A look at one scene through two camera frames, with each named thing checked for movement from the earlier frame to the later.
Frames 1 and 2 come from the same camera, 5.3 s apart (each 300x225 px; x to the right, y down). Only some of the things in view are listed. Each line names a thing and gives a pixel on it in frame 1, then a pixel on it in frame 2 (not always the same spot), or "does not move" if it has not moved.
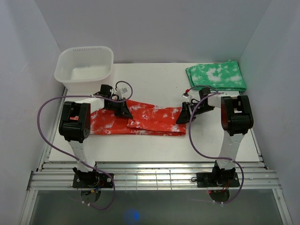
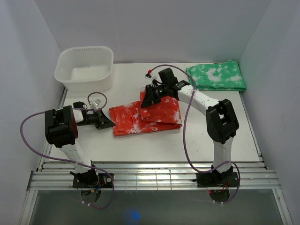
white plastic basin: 85,69 does not move
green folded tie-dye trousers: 224,76 does not move
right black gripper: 184,116 -> 149,99
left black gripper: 123,110 -> 103,122
